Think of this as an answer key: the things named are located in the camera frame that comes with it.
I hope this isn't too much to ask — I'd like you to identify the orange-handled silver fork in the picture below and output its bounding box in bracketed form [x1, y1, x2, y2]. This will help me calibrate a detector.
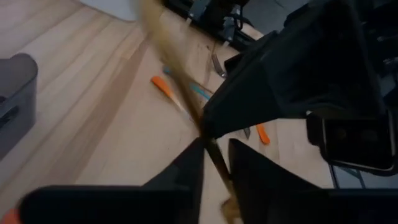
[212, 53, 272, 146]
[150, 75, 195, 121]

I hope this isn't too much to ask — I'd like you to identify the blue-handled black fork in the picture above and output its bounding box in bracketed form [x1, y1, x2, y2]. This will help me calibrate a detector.
[162, 66, 252, 140]

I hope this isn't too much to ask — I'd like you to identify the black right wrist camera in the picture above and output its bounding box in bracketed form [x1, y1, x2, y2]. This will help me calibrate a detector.
[306, 108, 398, 177]

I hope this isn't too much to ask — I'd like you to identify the white plastic bin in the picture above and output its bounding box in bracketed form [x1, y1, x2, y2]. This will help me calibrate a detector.
[79, 0, 139, 22]

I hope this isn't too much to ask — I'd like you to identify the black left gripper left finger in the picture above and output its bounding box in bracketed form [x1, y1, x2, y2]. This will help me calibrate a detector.
[18, 138, 206, 224]

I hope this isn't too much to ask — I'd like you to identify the grey translucent plastic bin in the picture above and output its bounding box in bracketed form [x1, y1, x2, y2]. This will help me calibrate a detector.
[0, 52, 39, 161]

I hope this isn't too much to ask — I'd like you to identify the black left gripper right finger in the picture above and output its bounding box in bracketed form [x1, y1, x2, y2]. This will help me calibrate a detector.
[229, 139, 398, 224]

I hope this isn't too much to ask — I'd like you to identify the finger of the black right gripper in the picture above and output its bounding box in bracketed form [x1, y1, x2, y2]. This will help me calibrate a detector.
[201, 30, 282, 139]
[224, 53, 246, 75]

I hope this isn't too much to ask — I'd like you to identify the gold fork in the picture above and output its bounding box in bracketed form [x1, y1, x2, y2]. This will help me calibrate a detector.
[132, 0, 243, 224]

